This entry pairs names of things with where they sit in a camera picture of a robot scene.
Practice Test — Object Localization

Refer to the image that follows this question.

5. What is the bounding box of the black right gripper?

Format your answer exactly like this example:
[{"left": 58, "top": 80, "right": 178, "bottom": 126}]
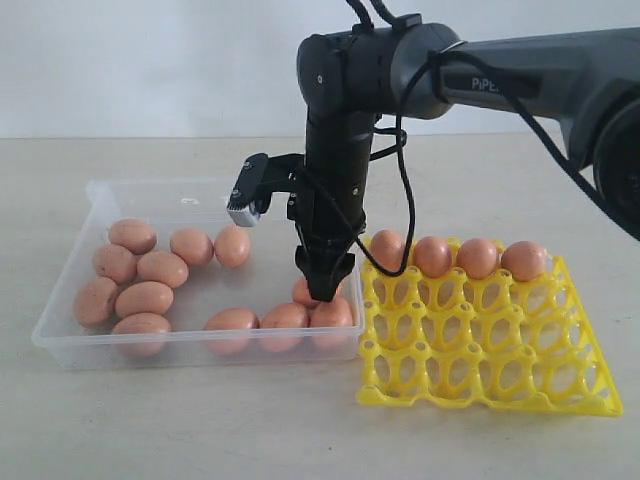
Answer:
[{"left": 294, "top": 112, "right": 376, "bottom": 301}]

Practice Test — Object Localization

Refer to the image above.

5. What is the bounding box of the brown egg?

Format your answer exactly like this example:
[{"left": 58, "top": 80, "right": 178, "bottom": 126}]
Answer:
[
  {"left": 72, "top": 277, "right": 119, "bottom": 328},
  {"left": 260, "top": 302, "right": 310, "bottom": 353},
  {"left": 92, "top": 244, "right": 137, "bottom": 285},
  {"left": 214, "top": 225, "right": 251, "bottom": 268},
  {"left": 369, "top": 229, "right": 405, "bottom": 272},
  {"left": 111, "top": 313, "right": 172, "bottom": 358},
  {"left": 137, "top": 250, "right": 189, "bottom": 289},
  {"left": 456, "top": 238, "right": 499, "bottom": 280},
  {"left": 108, "top": 218, "right": 157, "bottom": 255},
  {"left": 291, "top": 276, "right": 320, "bottom": 309},
  {"left": 413, "top": 236, "right": 453, "bottom": 278},
  {"left": 169, "top": 228, "right": 214, "bottom": 266},
  {"left": 309, "top": 297, "right": 353, "bottom": 350},
  {"left": 501, "top": 241, "right": 547, "bottom": 282},
  {"left": 115, "top": 281, "right": 174, "bottom": 318},
  {"left": 203, "top": 307, "right": 259, "bottom": 355}
]

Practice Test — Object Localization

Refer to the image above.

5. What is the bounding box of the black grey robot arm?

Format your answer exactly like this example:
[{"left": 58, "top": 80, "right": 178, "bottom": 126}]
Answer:
[{"left": 293, "top": 23, "right": 639, "bottom": 301}]

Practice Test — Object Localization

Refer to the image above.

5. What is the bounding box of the yellow plastic egg tray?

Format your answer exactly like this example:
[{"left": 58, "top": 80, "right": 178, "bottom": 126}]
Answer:
[{"left": 357, "top": 256, "right": 623, "bottom": 417}]

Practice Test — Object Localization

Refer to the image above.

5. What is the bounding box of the clear plastic bin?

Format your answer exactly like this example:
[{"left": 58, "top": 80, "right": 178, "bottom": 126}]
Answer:
[{"left": 32, "top": 177, "right": 365, "bottom": 370}]

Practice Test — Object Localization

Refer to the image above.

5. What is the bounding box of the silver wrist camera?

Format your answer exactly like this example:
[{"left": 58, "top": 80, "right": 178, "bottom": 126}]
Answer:
[{"left": 226, "top": 153, "right": 269, "bottom": 228}]

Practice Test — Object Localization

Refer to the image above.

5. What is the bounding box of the black camera cable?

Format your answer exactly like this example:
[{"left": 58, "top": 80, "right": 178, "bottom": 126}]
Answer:
[{"left": 294, "top": 0, "right": 621, "bottom": 278}]

